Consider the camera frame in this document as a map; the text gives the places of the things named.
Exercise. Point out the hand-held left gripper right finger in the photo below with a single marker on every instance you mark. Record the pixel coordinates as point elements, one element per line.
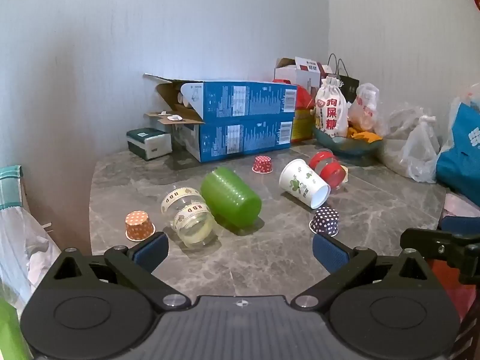
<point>330,252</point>

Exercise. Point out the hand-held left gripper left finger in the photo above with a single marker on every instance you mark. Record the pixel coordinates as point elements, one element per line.
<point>152,252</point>

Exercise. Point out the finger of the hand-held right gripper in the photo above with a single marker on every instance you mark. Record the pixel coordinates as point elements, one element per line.
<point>463,225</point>
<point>442,245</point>

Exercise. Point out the orange polka dot paper cup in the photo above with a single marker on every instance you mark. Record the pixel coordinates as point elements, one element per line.
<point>138,225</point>

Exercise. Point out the navy polka dot paper cup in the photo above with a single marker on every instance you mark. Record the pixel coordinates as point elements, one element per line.
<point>325,220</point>

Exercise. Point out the clear cup with printed band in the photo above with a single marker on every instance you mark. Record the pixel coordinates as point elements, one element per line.
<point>189,213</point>

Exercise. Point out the white paper cup green print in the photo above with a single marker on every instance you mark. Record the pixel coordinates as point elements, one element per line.
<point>300,182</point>

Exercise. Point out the red transparent plastic cup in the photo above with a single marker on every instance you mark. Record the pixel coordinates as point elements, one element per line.
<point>330,167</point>

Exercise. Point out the green plastic cup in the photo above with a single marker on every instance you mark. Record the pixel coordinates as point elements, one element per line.
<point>228,195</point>

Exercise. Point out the red polka dot paper cup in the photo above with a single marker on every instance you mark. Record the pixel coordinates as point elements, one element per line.
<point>262,164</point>

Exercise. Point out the red object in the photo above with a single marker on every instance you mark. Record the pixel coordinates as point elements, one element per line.
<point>455,300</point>

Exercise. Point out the blue shopping bag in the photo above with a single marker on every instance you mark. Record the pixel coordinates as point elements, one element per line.
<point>463,150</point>

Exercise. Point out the teal bowl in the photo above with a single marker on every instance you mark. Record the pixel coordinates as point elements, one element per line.
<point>345,146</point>

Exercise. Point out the green white tissue pack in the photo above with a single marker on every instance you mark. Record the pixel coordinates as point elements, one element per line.
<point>148,143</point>

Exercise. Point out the orange yellow wrapper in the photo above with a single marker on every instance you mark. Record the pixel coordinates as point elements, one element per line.
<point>365,135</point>

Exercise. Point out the white plastic bag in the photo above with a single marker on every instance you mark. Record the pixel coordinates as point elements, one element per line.
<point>22,247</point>

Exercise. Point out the yellow red box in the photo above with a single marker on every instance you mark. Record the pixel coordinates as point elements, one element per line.
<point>302,123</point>

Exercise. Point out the clear plastic bag red print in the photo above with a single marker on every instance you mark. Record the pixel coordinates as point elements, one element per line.
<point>365,108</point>

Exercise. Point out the teal checked cloth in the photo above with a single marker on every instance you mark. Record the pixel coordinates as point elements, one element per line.
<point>9,185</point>

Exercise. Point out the red package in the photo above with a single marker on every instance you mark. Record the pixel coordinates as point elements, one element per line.
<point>302,95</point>

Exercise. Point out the green object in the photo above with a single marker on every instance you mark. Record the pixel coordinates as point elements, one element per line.
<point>11,330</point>

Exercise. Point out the black paper bag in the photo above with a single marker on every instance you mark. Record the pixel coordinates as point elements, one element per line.
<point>347,84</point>

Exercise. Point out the blue carton with open flap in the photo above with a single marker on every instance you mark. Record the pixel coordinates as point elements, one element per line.
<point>240,99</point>

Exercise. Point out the white red cardboard box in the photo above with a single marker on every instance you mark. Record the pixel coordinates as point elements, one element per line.
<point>296,73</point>

